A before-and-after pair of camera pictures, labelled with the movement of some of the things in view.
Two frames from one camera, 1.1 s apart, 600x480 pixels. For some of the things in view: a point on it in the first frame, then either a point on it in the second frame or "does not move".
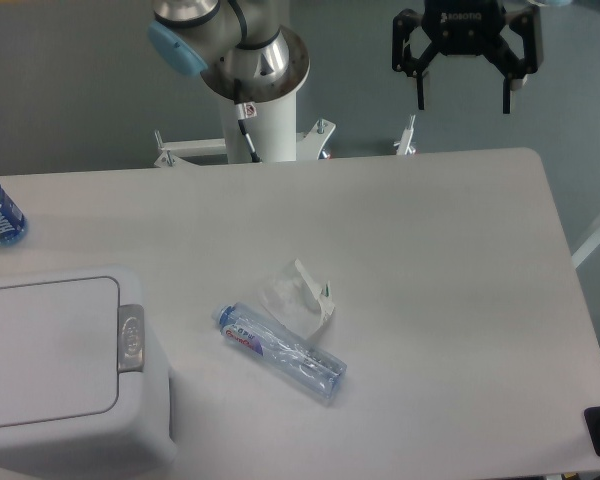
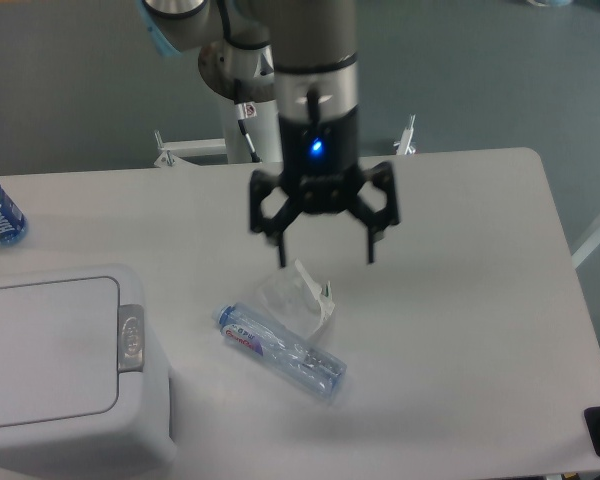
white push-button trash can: (64, 389) does not move
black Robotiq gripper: (465, 28) to (320, 168)
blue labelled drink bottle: (1, 221) does not move
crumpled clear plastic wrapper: (296, 300) does not move
